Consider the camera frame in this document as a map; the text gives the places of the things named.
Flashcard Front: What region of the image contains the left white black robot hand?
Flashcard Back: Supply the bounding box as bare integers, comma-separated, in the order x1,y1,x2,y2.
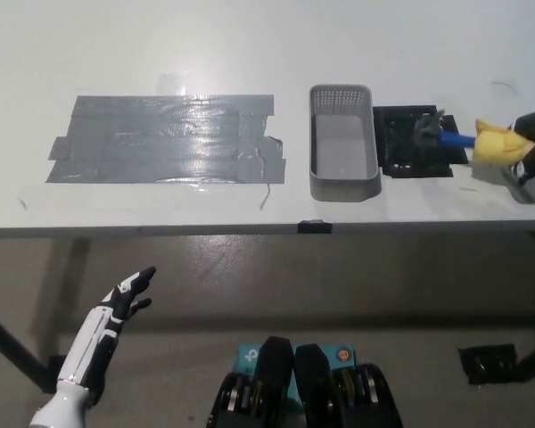
55,266,158,396

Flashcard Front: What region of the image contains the blue hammer with yellow cloth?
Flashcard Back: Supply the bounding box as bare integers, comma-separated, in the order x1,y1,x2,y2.
412,111,535,168

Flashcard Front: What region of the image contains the grey perforated plastic basket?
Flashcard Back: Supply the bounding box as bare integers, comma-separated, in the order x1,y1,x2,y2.
308,84,383,202

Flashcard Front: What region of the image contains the small black tape piece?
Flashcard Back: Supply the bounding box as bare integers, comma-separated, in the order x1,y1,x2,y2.
297,218,333,235

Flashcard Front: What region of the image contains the grey duct tape patch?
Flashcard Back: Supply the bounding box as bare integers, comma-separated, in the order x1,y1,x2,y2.
44,93,286,185

